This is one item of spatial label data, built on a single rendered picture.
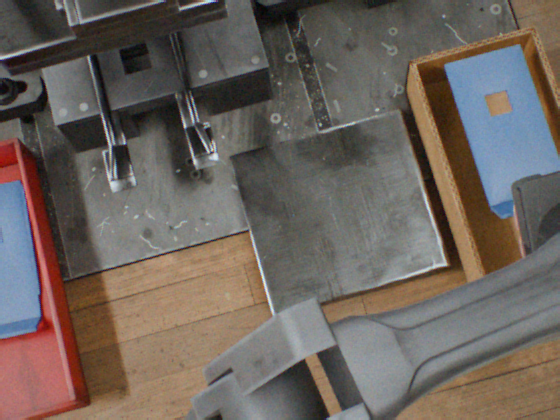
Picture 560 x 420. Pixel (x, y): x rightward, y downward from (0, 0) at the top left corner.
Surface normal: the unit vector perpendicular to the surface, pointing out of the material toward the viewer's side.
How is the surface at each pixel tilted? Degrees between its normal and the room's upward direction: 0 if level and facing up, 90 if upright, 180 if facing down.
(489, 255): 0
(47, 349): 0
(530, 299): 12
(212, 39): 0
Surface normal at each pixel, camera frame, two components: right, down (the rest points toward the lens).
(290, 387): 0.44, -0.43
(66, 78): -0.05, -0.25
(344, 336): 0.15, -0.33
